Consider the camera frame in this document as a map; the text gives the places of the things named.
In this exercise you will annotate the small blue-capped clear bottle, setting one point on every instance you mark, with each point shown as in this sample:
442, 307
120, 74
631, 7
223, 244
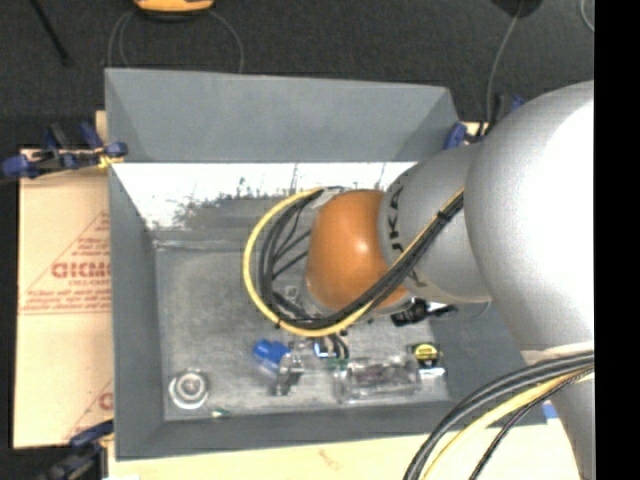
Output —
269, 352

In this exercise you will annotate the brown cardboard board, red print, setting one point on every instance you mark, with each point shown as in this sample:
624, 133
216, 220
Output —
55, 348

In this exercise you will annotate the black cylinder on white bracket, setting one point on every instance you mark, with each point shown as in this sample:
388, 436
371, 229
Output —
411, 312

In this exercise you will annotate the clear plastic bottle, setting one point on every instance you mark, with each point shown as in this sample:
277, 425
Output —
385, 379

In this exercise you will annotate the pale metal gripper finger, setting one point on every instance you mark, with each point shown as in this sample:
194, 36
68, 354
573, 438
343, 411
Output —
282, 385
296, 365

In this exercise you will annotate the yellow and black tape measure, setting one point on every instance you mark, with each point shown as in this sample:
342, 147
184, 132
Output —
426, 354

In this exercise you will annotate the grey metal bin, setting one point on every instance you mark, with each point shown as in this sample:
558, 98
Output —
200, 298

